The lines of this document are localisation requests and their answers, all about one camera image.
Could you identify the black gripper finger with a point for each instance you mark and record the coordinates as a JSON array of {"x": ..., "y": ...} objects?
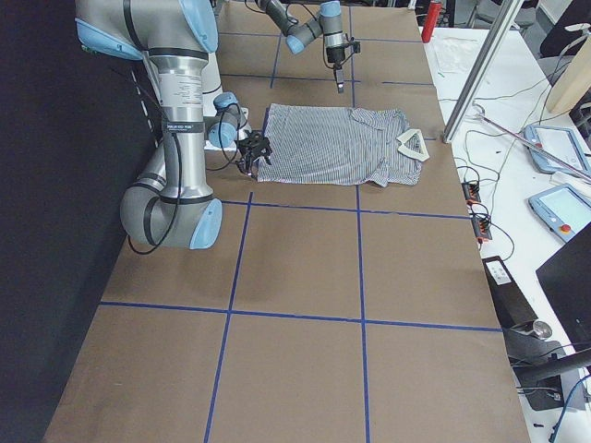
[
  {"x": 339, "y": 78},
  {"x": 247, "y": 166}
]

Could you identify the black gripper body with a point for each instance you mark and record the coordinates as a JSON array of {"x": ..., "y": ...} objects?
[
  {"x": 334, "y": 54},
  {"x": 253, "y": 147}
]

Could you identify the navy white striped polo shirt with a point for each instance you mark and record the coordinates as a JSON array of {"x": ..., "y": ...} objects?
[{"x": 337, "y": 146}]

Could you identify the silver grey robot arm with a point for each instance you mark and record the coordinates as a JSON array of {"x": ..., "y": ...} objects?
[
  {"x": 326, "y": 24},
  {"x": 171, "y": 203}
]

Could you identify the red cylinder tube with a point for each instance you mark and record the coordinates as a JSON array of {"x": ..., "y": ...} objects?
[{"x": 431, "y": 20}]

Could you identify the white reacher grabber tool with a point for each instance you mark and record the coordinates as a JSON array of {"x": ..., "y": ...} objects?
[{"x": 536, "y": 147}]

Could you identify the orange black power strip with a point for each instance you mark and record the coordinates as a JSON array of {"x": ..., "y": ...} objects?
[{"x": 478, "y": 212}]

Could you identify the blue teach pendant far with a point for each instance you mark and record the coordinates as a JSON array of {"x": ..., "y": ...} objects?
[{"x": 560, "y": 142}]

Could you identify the blue teach pendant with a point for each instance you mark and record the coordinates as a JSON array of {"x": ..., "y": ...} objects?
[
  {"x": 560, "y": 142},
  {"x": 563, "y": 209}
]

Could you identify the blue teach pendant near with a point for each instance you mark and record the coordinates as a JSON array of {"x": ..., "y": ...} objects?
[{"x": 563, "y": 209}]

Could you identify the black box with label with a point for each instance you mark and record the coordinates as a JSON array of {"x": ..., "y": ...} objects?
[{"x": 510, "y": 304}]

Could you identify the black monitor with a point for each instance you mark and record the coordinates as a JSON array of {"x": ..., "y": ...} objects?
[{"x": 565, "y": 280}]

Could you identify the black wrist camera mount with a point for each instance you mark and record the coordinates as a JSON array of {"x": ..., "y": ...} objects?
[{"x": 354, "y": 46}]

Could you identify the aluminium frame post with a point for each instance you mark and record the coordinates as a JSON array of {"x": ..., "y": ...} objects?
[{"x": 492, "y": 43}]

